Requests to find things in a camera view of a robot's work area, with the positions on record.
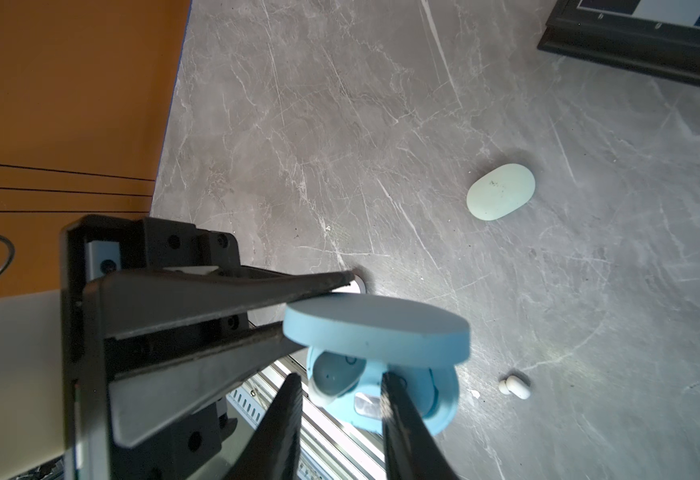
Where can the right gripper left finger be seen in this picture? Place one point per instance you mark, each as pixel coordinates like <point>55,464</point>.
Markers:
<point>275,447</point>

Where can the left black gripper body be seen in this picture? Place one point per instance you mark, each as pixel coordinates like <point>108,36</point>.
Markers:
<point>91,248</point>

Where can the blue earbud case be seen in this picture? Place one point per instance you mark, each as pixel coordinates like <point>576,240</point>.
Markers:
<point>354,339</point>

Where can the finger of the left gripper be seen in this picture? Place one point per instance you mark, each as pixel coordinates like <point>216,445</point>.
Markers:
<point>146,400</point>
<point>137,302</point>

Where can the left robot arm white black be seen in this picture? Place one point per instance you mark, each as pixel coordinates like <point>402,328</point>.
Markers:
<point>32,414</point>

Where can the mint green earbud case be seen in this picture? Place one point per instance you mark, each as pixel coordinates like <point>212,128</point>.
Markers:
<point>501,192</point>

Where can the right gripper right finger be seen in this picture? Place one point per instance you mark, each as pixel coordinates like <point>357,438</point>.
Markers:
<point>410,451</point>

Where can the black grey checkerboard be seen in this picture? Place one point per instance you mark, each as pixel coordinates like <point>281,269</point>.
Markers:
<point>657,38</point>

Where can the white earbud near blue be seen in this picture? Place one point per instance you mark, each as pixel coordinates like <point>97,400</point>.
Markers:
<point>515,386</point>

